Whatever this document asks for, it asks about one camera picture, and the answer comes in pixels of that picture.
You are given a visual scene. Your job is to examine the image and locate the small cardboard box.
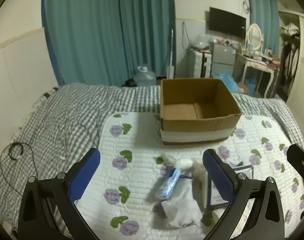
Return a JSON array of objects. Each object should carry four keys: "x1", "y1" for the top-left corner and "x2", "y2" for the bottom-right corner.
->
[{"x1": 238, "y1": 81, "x2": 251, "y2": 94}]

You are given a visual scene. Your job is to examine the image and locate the small grey fridge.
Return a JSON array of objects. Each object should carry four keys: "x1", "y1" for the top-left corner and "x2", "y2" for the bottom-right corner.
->
[{"x1": 210, "y1": 41, "x2": 236, "y2": 78}]

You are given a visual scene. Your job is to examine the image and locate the wide teal curtain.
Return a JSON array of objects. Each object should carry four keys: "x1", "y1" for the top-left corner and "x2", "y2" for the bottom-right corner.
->
[{"x1": 41, "y1": 0, "x2": 177, "y2": 88}]

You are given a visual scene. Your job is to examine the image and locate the black wall television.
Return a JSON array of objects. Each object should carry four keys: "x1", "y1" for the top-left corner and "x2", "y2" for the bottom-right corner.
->
[{"x1": 209, "y1": 7, "x2": 247, "y2": 40}]

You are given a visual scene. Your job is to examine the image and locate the white floor mop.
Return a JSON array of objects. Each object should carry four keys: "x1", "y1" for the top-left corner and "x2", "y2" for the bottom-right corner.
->
[{"x1": 167, "y1": 21, "x2": 177, "y2": 79}]

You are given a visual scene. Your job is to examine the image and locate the blue plastic bag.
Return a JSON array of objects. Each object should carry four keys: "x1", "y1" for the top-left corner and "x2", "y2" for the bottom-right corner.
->
[{"x1": 212, "y1": 71, "x2": 245, "y2": 94}]

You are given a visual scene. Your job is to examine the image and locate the white quilted floral blanket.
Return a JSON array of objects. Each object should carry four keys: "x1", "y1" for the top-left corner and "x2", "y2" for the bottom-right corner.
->
[{"x1": 74, "y1": 112, "x2": 304, "y2": 240}]

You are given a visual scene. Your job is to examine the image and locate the clear plastic bag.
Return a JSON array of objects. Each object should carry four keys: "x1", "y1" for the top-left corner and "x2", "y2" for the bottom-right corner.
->
[{"x1": 189, "y1": 34, "x2": 211, "y2": 50}]

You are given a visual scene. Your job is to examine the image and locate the dark bordered packet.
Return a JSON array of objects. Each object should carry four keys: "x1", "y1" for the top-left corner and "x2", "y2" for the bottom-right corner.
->
[{"x1": 207, "y1": 165, "x2": 254, "y2": 209}]

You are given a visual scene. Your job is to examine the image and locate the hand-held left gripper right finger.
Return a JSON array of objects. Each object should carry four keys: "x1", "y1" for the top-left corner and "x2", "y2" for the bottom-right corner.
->
[{"x1": 202, "y1": 149, "x2": 285, "y2": 240}]

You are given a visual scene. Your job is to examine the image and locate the grey checked bedsheet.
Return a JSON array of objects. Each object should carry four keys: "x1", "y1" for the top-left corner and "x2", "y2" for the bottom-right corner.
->
[{"x1": 0, "y1": 83, "x2": 304, "y2": 240}]

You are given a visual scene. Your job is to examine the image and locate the blue white tube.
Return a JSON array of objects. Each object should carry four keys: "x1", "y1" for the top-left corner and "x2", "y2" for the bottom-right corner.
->
[{"x1": 157, "y1": 169, "x2": 182, "y2": 200}]

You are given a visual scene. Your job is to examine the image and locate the clear water jug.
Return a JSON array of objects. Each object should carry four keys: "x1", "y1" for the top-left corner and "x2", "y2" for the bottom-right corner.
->
[{"x1": 133, "y1": 66, "x2": 157, "y2": 87}]

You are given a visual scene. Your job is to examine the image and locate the white dressing table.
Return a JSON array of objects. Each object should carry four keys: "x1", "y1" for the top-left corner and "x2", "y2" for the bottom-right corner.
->
[{"x1": 233, "y1": 52, "x2": 282, "y2": 98}]

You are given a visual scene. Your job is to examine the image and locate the white oval mirror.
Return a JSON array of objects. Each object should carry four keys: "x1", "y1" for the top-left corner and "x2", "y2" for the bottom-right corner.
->
[{"x1": 245, "y1": 23, "x2": 263, "y2": 53}]

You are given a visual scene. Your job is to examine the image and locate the narrow teal curtain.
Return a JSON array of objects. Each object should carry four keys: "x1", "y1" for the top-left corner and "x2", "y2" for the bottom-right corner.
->
[{"x1": 247, "y1": 0, "x2": 280, "y2": 55}]

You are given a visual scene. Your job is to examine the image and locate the blue storage box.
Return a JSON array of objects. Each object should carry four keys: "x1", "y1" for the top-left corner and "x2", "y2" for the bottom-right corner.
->
[{"x1": 244, "y1": 77, "x2": 257, "y2": 93}]

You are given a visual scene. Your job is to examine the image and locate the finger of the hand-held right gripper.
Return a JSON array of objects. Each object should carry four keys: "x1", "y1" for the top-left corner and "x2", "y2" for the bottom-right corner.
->
[{"x1": 286, "y1": 144, "x2": 304, "y2": 188}]

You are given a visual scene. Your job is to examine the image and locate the black cable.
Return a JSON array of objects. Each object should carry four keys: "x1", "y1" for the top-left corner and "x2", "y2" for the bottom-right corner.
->
[{"x1": 0, "y1": 142, "x2": 37, "y2": 195}]

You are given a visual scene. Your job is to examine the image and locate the white gauze roll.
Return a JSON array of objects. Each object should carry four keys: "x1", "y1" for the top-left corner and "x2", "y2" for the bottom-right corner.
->
[{"x1": 173, "y1": 158, "x2": 193, "y2": 174}]

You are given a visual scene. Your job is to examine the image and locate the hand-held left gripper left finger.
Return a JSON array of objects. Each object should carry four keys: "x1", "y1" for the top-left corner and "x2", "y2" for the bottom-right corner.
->
[{"x1": 17, "y1": 147, "x2": 101, "y2": 240}]

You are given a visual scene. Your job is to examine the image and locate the white plastic bag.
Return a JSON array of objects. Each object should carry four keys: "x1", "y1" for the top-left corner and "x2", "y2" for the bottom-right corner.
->
[{"x1": 154, "y1": 187, "x2": 203, "y2": 228}]

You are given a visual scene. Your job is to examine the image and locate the open wardrobe with clothes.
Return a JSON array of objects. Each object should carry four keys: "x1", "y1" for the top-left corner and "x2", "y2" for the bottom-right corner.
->
[{"x1": 279, "y1": 11, "x2": 302, "y2": 95}]

